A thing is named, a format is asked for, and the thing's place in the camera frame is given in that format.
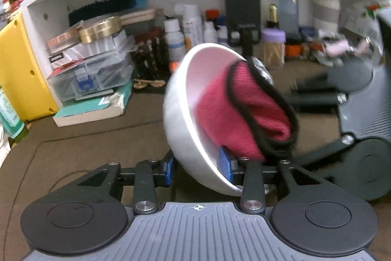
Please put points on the gold tape roll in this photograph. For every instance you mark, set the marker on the gold tape roll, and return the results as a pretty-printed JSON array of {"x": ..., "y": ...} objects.
[{"x": 97, "y": 30}]

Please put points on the red capped bottle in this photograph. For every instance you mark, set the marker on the red capped bottle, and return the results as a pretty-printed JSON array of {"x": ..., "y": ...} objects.
[{"x": 212, "y": 15}]

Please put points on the red cleaning cloth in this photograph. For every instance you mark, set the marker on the red cleaning cloth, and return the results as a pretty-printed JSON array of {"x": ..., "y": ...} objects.
[{"x": 232, "y": 114}]

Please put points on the blue capped bottle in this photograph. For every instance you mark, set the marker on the blue capped bottle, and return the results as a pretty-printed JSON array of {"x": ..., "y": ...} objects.
[{"x": 222, "y": 31}]

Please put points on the pink tube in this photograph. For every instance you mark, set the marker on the pink tube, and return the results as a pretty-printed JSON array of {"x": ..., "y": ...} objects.
[{"x": 337, "y": 47}]

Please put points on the dark bottle with gold cap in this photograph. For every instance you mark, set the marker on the dark bottle with gold cap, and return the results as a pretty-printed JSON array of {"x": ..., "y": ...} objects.
[{"x": 272, "y": 16}]

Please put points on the copper flat box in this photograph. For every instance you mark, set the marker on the copper flat box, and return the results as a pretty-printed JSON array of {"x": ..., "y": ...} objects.
[{"x": 62, "y": 42}]

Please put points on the white bottle with blue label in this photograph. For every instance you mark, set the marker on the white bottle with blue label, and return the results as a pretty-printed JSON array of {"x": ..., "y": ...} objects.
[{"x": 174, "y": 44}]

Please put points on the black phone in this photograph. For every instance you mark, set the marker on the black phone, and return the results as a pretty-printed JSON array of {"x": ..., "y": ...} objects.
[{"x": 243, "y": 4}]

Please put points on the purple lid toothpick jar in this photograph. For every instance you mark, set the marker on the purple lid toothpick jar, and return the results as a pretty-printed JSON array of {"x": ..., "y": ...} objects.
[{"x": 274, "y": 47}]

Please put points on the floral printed package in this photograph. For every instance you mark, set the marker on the floral printed package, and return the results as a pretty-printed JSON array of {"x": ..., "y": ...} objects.
[{"x": 363, "y": 15}]

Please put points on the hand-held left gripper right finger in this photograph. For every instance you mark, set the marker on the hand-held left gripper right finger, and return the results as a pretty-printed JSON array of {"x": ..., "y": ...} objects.
[{"x": 224, "y": 163}]

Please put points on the green glass bottle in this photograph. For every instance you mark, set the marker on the green glass bottle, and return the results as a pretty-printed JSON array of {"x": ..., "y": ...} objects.
[{"x": 12, "y": 118}]

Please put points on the tan hair clip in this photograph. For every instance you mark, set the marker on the tan hair clip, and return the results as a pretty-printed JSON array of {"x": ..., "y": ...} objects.
[{"x": 149, "y": 84}]

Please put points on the dark tube rack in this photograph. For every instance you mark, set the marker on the dark tube rack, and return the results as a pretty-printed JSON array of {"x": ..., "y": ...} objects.
[{"x": 149, "y": 59}]

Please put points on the tall blue bottle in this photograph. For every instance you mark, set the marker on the tall blue bottle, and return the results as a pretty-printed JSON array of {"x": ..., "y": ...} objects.
[{"x": 287, "y": 4}]

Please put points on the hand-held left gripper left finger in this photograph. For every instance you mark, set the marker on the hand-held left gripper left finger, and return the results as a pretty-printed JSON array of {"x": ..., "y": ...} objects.
[{"x": 166, "y": 171}]

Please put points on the orange container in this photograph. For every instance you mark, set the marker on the orange container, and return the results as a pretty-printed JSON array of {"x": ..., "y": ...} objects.
[{"x": 294, "y": 50}]

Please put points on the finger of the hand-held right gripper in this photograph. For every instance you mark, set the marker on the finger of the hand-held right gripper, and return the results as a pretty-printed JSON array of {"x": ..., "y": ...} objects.
[
  {"x": 314, "y": 97},
  {"x": 330, "y": 148}
]

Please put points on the teal book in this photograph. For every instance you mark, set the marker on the teal book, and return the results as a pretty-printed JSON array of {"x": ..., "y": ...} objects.
[{"x": 91, "y": 109}]

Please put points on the black phone stand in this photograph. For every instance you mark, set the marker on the black phone stand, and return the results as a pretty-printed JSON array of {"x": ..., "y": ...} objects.
[{"x": 246, "y": 37}]

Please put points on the clear plastic organizer box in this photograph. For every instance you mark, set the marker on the clear plastic organizer box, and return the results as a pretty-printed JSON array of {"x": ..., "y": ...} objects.
[{"x": 100, "y": 77}]

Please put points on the yellow plastic box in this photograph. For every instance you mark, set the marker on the yellow plastic box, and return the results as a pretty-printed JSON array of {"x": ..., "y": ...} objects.
[{"x": 18, "y": 65}]

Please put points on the small white bottle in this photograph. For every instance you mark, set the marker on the small white bottle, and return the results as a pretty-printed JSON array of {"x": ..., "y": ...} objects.
[{"x": 210, "y": 33}]

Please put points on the white spray can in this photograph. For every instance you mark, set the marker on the white spray can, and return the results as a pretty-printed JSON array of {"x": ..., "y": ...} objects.
[{"x": 192, "y": 27}]

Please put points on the brown desk mat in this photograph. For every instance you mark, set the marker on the brown desk mat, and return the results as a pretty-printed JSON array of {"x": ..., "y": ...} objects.
[{"x": 91, "y": 144}]

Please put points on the black bristle brush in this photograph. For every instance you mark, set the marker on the black bristle brush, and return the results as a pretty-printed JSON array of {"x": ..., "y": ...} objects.
[{"x": 100, "y": 8}]

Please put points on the white and grey tumbler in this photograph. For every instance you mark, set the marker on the white and grey tumbler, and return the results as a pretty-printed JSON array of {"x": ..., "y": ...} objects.
[{"x": 326, "y": 8}]

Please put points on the silver flat box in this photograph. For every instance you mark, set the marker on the silver flat box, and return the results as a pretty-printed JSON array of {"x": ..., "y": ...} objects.
[{"x": 97, "y": 50}]

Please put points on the white bowl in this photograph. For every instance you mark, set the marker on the white bowl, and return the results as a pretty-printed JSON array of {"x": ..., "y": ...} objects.
[{"x": 186, "y": 114}]

